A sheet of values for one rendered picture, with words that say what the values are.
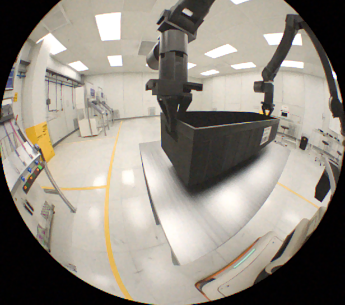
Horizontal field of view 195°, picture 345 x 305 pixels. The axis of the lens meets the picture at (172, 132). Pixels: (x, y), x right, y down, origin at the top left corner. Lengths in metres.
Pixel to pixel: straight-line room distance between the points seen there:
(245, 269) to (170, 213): 0.70
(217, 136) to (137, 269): 1.01
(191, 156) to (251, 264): 0.79
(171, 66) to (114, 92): 6.55
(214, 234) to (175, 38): 0.33
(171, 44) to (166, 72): 0.05
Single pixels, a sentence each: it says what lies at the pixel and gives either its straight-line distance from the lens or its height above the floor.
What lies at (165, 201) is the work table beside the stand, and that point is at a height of 0.80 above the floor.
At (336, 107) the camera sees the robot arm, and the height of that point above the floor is 1.07.
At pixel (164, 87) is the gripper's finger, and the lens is 0.16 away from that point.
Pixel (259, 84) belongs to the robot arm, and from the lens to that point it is 0.69.
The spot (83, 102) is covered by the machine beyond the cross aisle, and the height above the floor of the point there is 1.20.
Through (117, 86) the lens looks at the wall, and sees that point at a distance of 6.74.
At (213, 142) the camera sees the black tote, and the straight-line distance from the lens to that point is 0.17.
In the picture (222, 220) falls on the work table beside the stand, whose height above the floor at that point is 0.80.
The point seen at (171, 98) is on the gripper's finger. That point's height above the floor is 0.99.
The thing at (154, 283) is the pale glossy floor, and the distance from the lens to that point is 1.01.
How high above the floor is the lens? 0.98
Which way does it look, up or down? 17 degrees down
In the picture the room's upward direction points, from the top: straight up
